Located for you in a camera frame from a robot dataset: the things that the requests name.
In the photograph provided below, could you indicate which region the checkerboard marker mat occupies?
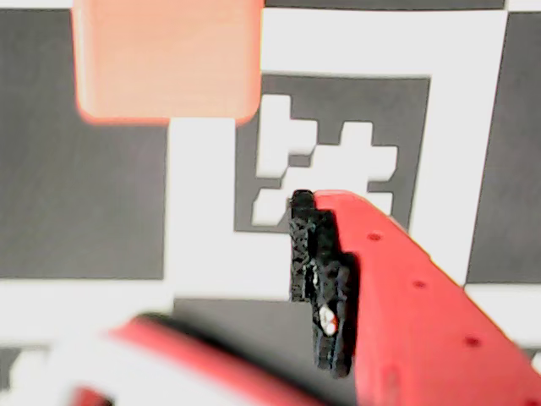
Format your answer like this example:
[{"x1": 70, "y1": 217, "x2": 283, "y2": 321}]
[{"x1": 0, "y1": 0, "x2": 541, "y2": 406}]

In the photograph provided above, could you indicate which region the orange cube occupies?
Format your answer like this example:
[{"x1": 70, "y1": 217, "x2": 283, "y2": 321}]
[{"x1": 71, "y1": 0, "x2": 264, "y2": 126}]

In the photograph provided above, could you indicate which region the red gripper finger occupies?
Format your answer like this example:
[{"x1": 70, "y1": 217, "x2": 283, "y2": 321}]
[
  {"x1": 54, "y1": 315, "x2": 335, "y2": 406},
  {"x1": 289, "y1": 189, "x2": 541, "y2": 406}
]

